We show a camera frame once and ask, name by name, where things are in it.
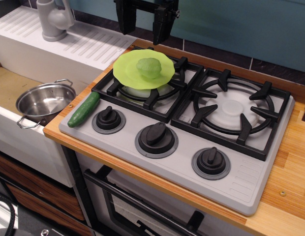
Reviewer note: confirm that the white right burner disc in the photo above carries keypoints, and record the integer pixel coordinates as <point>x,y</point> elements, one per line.
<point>230,106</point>

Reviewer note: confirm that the light green toy cauliflower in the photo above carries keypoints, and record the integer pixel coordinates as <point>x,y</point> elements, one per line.
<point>149,67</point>

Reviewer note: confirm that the black right stove knob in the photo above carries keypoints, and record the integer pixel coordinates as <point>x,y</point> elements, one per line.
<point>211,163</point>

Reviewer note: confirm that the wooden drawer front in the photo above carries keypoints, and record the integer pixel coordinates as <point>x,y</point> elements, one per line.
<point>43,195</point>

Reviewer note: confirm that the white burner disc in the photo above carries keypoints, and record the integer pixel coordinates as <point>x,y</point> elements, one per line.
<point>162,90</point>
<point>230,106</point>

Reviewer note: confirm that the grey toy stove top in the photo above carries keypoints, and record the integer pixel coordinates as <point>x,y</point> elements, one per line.
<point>240,190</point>

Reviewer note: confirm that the black left burner grate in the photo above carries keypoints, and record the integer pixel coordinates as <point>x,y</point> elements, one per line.
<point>156,107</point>

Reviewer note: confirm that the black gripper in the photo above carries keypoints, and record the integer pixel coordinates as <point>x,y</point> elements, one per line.
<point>163,11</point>

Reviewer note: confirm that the black right burner grate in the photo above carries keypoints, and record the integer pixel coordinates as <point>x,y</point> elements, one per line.
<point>252,141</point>

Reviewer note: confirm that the black stove knob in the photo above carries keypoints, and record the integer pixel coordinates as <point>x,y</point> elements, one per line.
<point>156,141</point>
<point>108,121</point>
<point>211,163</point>

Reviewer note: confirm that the toy oven door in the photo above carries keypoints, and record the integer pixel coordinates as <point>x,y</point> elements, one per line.
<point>132,222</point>

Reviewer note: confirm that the black burner grate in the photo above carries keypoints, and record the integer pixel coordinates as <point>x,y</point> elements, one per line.
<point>252,141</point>
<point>156,107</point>

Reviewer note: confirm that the black left stove knob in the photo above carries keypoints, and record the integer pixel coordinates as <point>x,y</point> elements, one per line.
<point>108,121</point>

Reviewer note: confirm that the small stainless steel pot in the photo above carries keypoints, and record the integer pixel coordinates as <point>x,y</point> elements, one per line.
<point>40,104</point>

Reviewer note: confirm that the dark green toy pickle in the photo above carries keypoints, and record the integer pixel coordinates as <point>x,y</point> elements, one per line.
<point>85,110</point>

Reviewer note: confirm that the lime green plastic plate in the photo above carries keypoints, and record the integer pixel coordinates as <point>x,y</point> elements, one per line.
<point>125,71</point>

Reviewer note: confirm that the white toy sink unit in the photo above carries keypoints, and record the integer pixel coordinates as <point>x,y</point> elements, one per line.
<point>26,60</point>

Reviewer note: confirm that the black oven door handle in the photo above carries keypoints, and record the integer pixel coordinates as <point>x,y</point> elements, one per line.
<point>187,230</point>

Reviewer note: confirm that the white left burner disc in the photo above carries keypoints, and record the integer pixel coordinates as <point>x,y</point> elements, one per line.
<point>162,90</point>

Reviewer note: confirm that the grey toy faucet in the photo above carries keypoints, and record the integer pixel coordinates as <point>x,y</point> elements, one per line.
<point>54,21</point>

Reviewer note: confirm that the black middle stove knob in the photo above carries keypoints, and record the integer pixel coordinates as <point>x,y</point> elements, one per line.
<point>156,141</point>

